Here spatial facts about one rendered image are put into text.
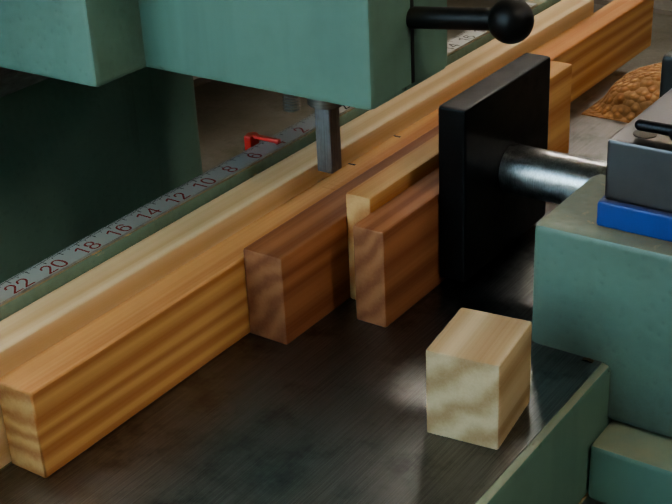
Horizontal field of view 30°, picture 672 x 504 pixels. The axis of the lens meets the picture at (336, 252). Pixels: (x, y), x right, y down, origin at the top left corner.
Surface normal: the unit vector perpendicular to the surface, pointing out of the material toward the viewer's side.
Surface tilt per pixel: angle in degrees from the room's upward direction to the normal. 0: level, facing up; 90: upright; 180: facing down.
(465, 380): 90
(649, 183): 90
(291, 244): 0
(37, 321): 0
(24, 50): 90
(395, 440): 0
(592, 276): 90
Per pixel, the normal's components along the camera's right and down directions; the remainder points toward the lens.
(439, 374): -0.46, 0.42
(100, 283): -0.04, -0.89
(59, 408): 0.82, 0.22
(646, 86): -0.42, -0.57
